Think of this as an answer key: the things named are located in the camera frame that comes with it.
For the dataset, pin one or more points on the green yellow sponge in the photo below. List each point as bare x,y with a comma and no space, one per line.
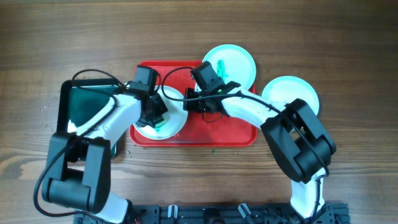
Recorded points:
159,122

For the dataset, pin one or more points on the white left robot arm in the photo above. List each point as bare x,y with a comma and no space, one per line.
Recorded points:
77,174

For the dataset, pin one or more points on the red serving tray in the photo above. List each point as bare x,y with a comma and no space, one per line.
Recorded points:
225,132

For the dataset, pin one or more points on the black water tray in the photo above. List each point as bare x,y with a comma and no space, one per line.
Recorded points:
77,106

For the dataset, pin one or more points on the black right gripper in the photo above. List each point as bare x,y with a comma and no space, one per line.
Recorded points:
188,101

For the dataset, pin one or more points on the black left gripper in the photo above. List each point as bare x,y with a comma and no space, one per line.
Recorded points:
160,110

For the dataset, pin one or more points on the white plate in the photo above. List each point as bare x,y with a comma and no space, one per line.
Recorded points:
286,89
233,64
175,119

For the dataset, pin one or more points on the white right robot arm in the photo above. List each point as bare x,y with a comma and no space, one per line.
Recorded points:
300,144

